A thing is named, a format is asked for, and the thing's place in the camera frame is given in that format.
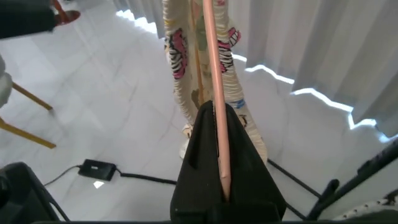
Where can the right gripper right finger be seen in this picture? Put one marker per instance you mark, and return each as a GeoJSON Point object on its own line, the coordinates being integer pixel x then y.
{"type": "Point", "coordinates": [255, 189]}

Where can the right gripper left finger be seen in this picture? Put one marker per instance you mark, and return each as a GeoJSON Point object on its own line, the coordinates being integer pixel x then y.
{"type": "Point", "coordinates": [199, 180]}

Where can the pink clothes hanger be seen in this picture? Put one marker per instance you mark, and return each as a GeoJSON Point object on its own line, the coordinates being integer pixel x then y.
{"type": "Point", "coordinates": [215, 77]}

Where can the cream printed garment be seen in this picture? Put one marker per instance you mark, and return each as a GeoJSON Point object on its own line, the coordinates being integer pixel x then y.
{"type": "Point", "coordinates": [178, 56]}

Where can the black clothes rack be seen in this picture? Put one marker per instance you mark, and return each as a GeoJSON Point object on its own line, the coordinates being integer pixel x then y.
{"type": "Point", "coordinates": [376, 161]}

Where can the black power adapter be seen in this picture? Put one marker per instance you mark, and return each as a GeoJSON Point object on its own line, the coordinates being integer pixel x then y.
{"type": "Point", "coordinates": [97, 170]}

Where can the white curtain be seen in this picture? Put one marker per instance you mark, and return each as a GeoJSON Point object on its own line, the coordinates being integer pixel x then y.
{"type": "Point", "coordinates": [326, 40]}

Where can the white chair with wooden legs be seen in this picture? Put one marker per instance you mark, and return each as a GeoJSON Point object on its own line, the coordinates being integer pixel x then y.
{"type": "Point", "coordinates": [28, 133]}

